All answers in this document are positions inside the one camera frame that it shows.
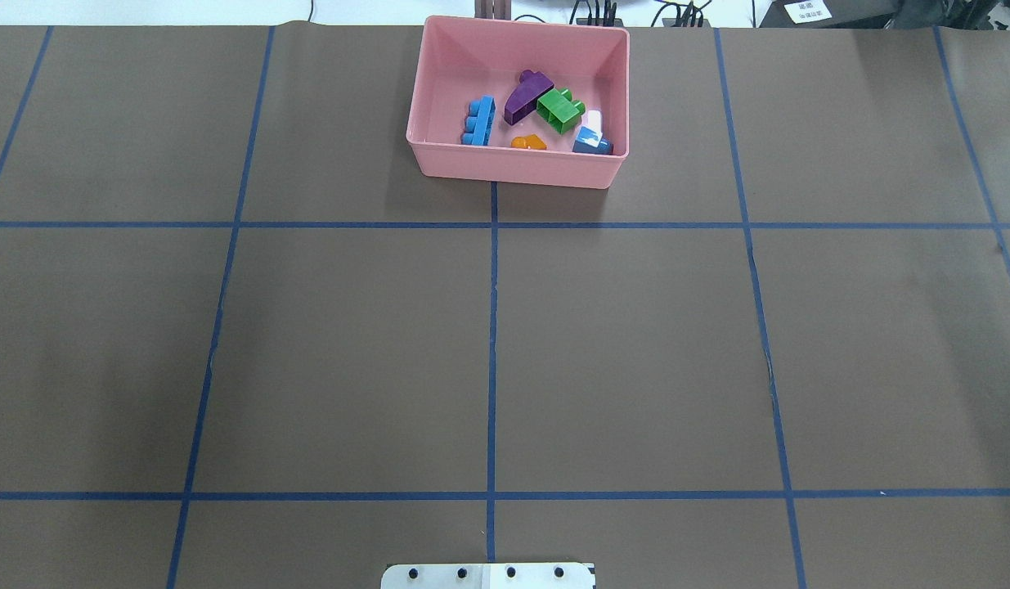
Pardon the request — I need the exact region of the orange sloped block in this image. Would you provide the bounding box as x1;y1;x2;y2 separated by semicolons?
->
509;134;547;151

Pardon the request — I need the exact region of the long blue block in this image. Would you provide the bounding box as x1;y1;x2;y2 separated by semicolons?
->
460;96;495;146

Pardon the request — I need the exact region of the small blue block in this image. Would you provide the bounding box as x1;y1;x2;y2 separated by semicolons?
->
572;110;613;155

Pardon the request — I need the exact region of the green block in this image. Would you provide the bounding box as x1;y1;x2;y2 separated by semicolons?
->
536;88;586;135

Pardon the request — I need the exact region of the purple sloped block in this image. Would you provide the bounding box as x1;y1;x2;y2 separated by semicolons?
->
502;70;554;124

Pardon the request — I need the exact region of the pink plastic box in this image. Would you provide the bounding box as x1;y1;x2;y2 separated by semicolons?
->
405;16;631;189

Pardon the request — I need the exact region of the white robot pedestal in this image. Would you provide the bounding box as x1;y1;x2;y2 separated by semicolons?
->
380;562;597;588

